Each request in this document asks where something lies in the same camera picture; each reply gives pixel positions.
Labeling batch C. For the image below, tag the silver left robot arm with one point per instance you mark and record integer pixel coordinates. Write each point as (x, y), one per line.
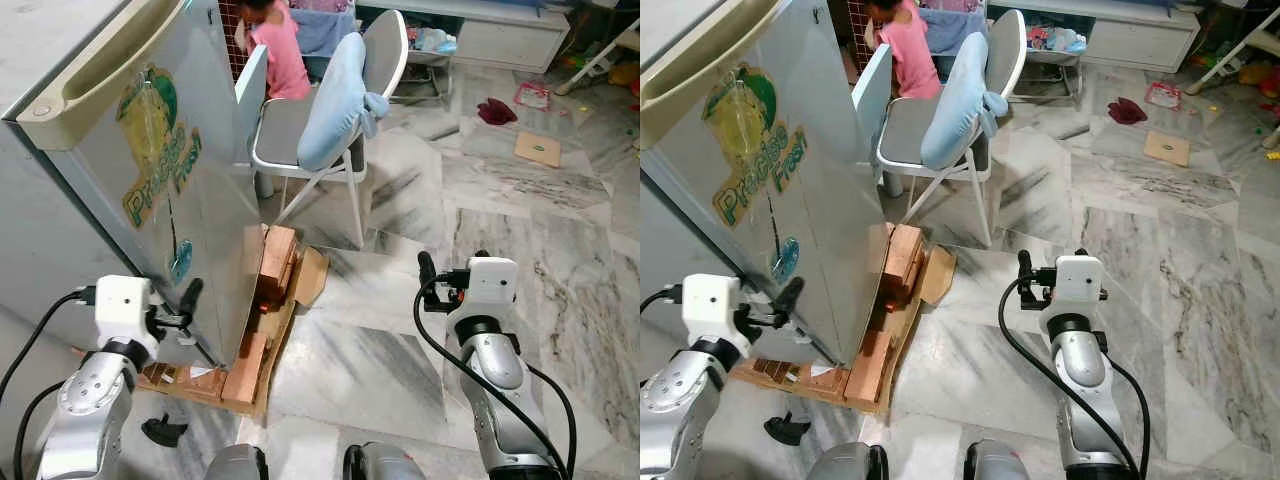
(680, 400)
(90, 400)

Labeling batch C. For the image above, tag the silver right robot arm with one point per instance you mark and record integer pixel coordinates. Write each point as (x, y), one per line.
(495, 370)
(1085, 370)

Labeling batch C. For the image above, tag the grey fridge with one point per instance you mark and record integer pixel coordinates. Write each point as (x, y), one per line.
(690, 240)
(60, 240)

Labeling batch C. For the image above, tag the grey fridge door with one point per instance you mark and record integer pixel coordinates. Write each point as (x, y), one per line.
(820, 150)
(210, 150)

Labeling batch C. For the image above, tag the flat brown cardboard sheet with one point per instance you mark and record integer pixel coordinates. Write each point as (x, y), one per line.
(938, 275)
(310, 275)

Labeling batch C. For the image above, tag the red brick stack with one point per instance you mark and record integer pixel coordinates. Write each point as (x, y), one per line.
(903, 255)
(277, 258)

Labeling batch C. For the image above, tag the small black object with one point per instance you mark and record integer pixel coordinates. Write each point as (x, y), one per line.
(785, 430)
(160, 431)

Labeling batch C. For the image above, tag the brown cardboard square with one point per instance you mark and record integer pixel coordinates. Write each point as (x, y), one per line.
(538, 150)
(1167, 149)

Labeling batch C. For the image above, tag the dark red cloth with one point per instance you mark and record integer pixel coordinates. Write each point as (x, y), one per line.
(1127, 111)
(497, 111)

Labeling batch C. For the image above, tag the light blue cushion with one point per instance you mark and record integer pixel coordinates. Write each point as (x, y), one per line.
(955, 100)
(335, 100)

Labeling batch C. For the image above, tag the pink plastic bag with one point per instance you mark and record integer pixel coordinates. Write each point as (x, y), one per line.
(1163, 95)
(532, 96)

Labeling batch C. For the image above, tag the small white stool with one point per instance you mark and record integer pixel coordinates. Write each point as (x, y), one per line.
(440, 60)
(1070, 60)

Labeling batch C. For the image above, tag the white folding chair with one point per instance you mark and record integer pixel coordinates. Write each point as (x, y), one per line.
(385, 50)
(1005, 50)

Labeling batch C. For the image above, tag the white low cabinet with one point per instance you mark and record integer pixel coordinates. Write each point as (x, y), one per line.
(1130, 40)
(500, 40)

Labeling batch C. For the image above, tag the child in pink shirt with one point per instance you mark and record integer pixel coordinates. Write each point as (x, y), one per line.
(910, 50)
(280, 50)

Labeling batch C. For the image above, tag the white rod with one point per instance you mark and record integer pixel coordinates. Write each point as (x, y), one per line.
(600, 65)
(1230, 60)

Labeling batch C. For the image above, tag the yellow toy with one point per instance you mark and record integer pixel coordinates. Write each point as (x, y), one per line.
(625, 74)
(1258, 74)

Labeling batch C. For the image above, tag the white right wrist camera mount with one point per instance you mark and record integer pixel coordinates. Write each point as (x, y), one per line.
(1078, 280)
(492, 285)

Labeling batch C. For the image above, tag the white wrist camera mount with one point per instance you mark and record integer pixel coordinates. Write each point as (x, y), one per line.
(122, 305)
(1078, 280)
(712, 303)
(492, 285)

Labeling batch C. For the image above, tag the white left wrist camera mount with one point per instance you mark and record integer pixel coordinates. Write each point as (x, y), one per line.
(122, 305)
(712, 303)

